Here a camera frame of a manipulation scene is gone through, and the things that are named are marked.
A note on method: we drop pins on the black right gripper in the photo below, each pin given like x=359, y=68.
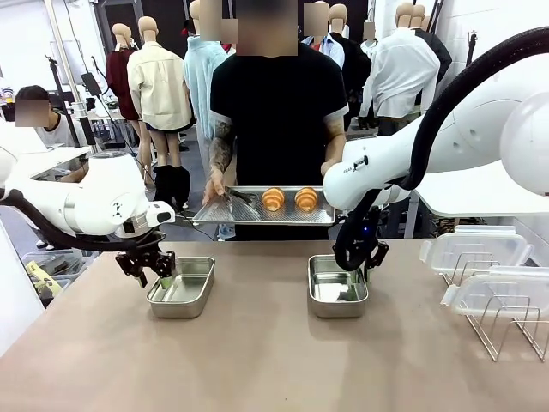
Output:
x=369, y=236

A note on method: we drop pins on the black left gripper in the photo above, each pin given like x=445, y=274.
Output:
x=146, y=251

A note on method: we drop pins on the rectangular stainless steel container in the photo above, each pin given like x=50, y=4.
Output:
x=339, y=309
x=180, y=307

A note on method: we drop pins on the clear plastic container lid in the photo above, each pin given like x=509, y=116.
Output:
x=472, y=249
x=502, y=292

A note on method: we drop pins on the golden croissant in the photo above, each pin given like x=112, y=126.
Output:
x=273, y=199
x=306, y=199

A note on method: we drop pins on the perforated metal baking tray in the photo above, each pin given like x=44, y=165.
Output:
x=291, y=216

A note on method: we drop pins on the metal serving tongs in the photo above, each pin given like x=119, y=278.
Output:
x=244, y=197

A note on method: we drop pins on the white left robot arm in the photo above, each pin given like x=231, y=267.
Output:
x=103, y=189

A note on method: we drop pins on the tattooed right forearm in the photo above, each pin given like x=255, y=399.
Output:
x=221, y=154

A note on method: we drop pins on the person's left forearm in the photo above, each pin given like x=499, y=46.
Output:
x=336, y=141

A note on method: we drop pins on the person's right hand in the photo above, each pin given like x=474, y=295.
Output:
x=214, y=189

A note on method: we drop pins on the person's left hand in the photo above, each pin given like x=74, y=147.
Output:
x=327, y=166

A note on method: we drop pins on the black furry boots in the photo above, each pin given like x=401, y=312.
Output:
x=171, y=184

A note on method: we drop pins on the clear plastic storage bin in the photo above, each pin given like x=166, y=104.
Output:
x=56, y=264

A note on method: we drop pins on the white side table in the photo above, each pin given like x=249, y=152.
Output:
x=472, y=206

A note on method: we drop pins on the white panel board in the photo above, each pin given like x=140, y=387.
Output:
x=17, y=292

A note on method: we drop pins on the white office desk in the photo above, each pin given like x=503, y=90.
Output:
x=60, y=156

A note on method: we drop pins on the person in black T-shirt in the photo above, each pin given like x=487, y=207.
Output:
x=279, y=129

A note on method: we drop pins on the mannequin in cream jacket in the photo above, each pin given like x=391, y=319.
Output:
x=158, y=86

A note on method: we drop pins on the mannequin in white shirt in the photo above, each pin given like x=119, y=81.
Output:
x=403, y=73

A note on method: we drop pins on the mannequin in black jacket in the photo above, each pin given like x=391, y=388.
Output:
x=354, y=73

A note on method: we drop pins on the mannequin in dark red outfit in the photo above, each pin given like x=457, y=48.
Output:
x=120, y=81

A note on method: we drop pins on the black monitor on stand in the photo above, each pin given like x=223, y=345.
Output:
x=91, y=82

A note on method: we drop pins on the mannequin in light blue shirt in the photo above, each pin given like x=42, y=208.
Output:
x=199, y=77

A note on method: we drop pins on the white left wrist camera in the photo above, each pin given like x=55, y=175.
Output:
x=161, y=213

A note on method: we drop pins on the aluminium frame post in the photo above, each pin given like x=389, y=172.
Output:
x=68, y=73

